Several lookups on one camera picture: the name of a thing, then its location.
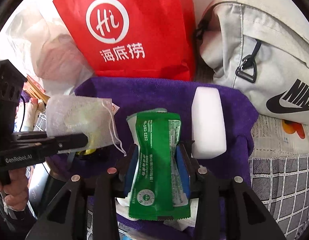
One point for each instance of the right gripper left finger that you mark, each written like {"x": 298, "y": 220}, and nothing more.
{"x": 126, "y": 168}

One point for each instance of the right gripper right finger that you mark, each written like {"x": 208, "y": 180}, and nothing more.
{"x": 187, "y": 168}

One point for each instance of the white cotton glove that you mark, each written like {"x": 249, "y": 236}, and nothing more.
{"x": 149, "y": 204}

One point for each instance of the green wet wipe packet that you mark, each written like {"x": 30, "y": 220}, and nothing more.
{"x": 157, "y": 167}

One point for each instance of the clear mesh pouch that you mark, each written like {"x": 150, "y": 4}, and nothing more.
{"x": 69, "y": 114}

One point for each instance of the yellow adidas pouch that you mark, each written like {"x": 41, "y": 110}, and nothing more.
{"x": 85, "y": 152}

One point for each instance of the person's left hand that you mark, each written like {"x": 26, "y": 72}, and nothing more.
{"x": 17, "y": 194}

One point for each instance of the white sponge block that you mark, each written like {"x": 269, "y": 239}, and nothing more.
{"x": 208, "y": 128}

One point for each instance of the small orange sachet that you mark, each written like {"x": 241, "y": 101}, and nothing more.
{"x": 115, "y": 108}

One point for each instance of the purple towel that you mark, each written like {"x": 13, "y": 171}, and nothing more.
{"x": 133, "y": 95}

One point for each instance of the grey checked bed sheet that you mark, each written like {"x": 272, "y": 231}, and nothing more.
{"x": 279, "y": 172}

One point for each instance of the white Miniso plastic bag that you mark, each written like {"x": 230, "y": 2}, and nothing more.
{"x": 36, "y": 41}

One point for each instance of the red Haidilao paper bag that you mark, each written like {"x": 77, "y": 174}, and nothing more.
{"x": 133, "y": 38}

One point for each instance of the grey Nike waist bag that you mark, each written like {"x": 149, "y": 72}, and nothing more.
{"x": 251, "y": 49}

